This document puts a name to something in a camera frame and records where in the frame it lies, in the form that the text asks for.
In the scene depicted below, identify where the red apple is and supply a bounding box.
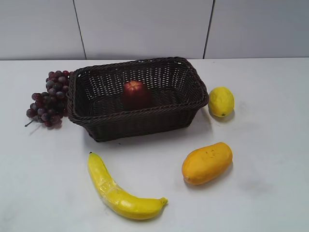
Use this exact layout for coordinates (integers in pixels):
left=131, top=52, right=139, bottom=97
left=122, top=80, right=152, bottom=111

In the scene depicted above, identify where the yellow lemon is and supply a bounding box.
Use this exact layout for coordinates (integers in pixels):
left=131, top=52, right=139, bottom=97
left=208, top=87, right=235, bottom=117

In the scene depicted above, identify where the yellow banana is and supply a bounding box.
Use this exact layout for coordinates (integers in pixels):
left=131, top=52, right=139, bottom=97
left=88, top=152, right=168, bottom=220

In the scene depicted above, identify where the purple grape bunch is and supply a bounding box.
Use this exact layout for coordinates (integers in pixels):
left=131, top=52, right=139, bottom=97
left=25, top=70, right=73, bottom=129

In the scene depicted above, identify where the orange mango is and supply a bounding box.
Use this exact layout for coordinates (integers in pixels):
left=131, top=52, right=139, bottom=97
left=182, top=142, right=233, bottom=185

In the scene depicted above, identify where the dark brown wicker basket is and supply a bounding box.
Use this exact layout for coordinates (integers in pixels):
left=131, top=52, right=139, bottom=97
left=68, top=57, right=209, bottom=142

